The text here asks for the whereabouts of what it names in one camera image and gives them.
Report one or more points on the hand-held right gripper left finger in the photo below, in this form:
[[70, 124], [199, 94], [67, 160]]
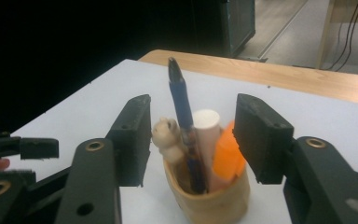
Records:
[[133, 140]]

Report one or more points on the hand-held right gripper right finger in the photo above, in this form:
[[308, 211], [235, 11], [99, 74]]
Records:
[[264, 140]]

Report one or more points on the orange highlighter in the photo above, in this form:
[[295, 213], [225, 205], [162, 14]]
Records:
[[227, 155]]

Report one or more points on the white cylindrical tube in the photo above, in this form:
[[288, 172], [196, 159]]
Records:
[[206, 124]]

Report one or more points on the blue pen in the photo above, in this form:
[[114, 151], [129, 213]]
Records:
[[180, 99]]

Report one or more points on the wooden cup with bear figure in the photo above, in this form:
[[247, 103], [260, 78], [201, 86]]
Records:
[[217, 205]]

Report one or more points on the light wooden table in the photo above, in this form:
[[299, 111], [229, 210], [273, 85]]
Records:
[[261, 74]]

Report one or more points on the dark cabinet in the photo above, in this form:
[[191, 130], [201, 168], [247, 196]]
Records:
[[239, 21]]

